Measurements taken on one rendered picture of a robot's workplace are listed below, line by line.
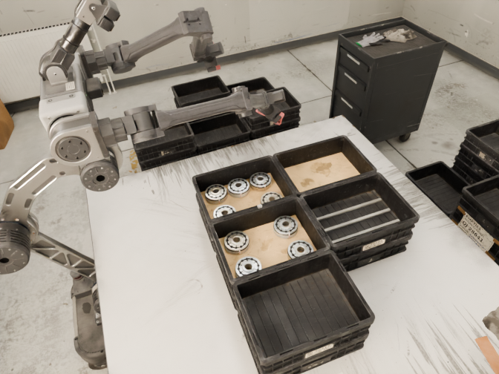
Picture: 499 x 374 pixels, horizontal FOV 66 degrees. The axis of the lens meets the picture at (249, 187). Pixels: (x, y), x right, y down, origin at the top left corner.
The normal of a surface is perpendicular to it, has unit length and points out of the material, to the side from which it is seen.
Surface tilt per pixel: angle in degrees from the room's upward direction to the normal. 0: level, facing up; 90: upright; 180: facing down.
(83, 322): 0
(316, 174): 0
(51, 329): 0
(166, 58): 90
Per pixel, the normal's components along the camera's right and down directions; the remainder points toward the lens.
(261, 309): -0.05, -0.71
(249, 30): 0.37, 0.64
